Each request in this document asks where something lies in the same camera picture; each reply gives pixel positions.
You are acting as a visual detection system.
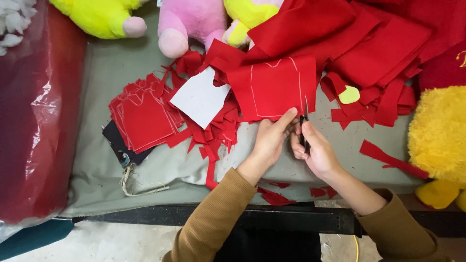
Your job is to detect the red chalk-marked fabric piece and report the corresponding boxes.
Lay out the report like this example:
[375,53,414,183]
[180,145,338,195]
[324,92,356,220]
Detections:
[226,55,318,122]

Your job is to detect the dark fabric piece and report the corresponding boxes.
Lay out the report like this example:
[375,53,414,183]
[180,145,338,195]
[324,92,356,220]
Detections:
[102,120,155,168]

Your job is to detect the red embroidered fabric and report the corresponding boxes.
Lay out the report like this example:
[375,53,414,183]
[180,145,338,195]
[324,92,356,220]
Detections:
[418,38,466,92]

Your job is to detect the black table frame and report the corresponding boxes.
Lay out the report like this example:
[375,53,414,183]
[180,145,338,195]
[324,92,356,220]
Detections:
[55,204,466,239]

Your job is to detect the long red fabric strip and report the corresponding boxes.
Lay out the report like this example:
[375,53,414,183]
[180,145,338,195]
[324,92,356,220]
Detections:
[360,139,430,180]

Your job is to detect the white stuffing fluff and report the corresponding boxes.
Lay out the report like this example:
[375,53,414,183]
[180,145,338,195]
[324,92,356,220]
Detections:
[0,0,38,56]

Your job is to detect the person's right hand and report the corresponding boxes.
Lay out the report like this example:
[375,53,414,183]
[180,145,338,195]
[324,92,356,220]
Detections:
[291,121,342,178]

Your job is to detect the black scissors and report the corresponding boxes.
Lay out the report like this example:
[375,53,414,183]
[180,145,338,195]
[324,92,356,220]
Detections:
[300,95,311,155]

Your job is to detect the heap of red fabric scraps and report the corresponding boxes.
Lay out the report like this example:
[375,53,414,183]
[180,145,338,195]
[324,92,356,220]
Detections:
[160,39,255,190]

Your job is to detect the red plastic-wrapped bundle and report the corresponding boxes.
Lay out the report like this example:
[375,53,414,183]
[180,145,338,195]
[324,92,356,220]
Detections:
[0,0,87,241]

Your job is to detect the teal cloth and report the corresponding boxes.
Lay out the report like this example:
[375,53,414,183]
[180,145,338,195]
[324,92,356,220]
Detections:
[0,219,75,262]

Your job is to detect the stack of cut red pieces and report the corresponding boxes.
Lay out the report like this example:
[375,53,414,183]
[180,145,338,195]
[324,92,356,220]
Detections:
[108,73,186,154]

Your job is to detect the yellow-green plush toy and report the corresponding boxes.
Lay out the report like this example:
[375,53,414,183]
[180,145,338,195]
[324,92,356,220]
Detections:
[49,0,148,40]

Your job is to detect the white cord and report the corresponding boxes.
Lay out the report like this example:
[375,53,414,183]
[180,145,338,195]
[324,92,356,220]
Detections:
[120,164,170,197]

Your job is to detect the small red scrap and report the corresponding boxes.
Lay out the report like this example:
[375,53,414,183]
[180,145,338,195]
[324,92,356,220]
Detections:
[309,186,339,200]

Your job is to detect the golden yellow plush toy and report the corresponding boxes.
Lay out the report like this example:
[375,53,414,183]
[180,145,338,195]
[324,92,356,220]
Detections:
[407,86,466,212]

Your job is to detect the pile of red fabric sheets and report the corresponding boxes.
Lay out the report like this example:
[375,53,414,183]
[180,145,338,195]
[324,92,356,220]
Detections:
[247,0,466,130]

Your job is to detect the yellow and pink plush toy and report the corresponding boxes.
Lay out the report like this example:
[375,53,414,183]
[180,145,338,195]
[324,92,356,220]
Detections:
[222,0,284,49]

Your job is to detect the white paper template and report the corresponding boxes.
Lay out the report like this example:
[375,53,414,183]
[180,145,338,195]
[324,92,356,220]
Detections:
[170,66,231,130]

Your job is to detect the grey-green table cloth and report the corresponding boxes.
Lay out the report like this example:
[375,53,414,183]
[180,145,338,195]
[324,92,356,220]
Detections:
[60,4,434,218]

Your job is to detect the person's left hand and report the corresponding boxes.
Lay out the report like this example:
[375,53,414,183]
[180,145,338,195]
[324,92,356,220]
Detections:
[248,107,300,172]

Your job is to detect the small yellow felt piece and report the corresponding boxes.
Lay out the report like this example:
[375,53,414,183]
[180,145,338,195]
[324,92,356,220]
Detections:
[338,85,360,105]

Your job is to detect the red scrap at table edge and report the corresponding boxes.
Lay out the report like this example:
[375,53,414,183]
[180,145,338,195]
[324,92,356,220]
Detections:
[257,182,297,206]

